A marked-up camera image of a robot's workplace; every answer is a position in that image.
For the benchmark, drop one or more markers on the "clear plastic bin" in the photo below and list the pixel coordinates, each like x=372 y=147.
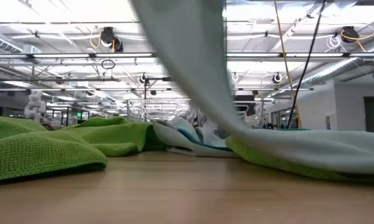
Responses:
x=158 y=109
x=242 y=110

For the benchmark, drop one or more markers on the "silver ventilation duct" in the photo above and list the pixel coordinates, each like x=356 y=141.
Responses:
x=3 y=43
x=336 y=70

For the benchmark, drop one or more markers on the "white robot figure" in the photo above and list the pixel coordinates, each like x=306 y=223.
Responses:
x=35 y=104

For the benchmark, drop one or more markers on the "green exit sign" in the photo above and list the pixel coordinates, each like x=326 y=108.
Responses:
x=79 y=114

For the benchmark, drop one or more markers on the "light blue microfiber towel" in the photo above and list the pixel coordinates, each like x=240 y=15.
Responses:
x=283 y=146

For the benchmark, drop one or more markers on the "long ceiling light bar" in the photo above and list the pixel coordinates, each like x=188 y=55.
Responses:
x=62 y=55

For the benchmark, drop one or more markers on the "black camera stand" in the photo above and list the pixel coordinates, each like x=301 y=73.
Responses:
x=145 y=88

